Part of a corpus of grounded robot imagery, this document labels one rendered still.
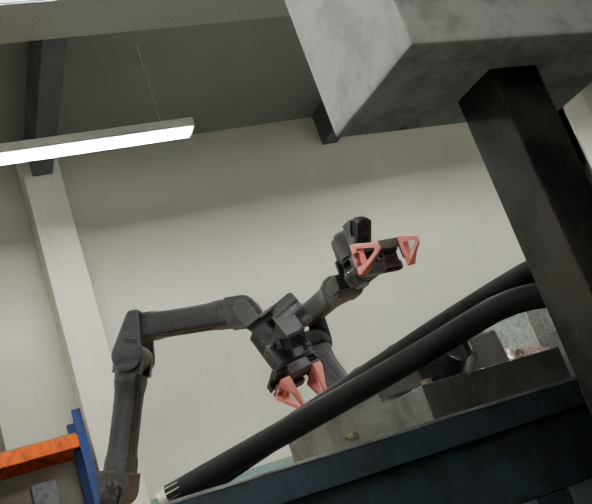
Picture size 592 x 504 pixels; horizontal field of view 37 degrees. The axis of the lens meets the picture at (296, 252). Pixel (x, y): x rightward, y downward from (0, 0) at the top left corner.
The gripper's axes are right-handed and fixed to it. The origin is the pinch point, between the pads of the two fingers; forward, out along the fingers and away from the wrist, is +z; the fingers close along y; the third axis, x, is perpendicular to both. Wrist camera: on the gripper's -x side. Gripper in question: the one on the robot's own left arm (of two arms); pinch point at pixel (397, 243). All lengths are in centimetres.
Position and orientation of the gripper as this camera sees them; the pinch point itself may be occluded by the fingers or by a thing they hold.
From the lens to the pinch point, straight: 180.9
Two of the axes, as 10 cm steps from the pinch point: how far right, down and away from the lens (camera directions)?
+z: 3.8, -3.8, -8.4
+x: 3.1, 9.1, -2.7
